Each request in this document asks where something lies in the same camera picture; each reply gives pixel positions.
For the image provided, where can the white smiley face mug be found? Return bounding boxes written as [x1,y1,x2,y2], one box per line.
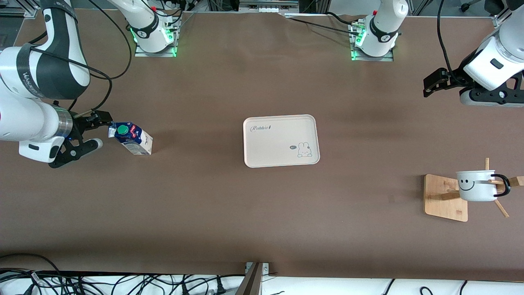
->
[456,170,511,202]

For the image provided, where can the wooden mug stand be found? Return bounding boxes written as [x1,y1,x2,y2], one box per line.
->
[424,158,524,222]

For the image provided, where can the grey power strip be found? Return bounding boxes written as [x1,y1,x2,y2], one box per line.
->
[239,0,299,13]

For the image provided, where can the aluminium post with bracket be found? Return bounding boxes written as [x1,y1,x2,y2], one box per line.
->
[235,261,271,295]

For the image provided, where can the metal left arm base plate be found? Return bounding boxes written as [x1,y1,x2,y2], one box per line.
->
[350,23,394,62]

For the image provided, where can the blue milk carton green cap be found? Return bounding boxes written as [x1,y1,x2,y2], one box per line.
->
[108,120,153,156]

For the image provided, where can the black base power cable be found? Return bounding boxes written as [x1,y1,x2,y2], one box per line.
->
[280,11,361,36]

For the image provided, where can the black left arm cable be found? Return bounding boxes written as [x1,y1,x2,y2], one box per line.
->
[437,0,465,79]

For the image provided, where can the aluminium frame profile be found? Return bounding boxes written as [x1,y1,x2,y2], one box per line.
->
[0,7,39,18]
[492,8,512,29]

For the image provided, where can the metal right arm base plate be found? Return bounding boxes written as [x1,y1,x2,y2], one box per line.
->
[134,16,181,58]

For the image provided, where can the cream tray with rabbit print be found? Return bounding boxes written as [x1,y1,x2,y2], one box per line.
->
[243,114,321,168]

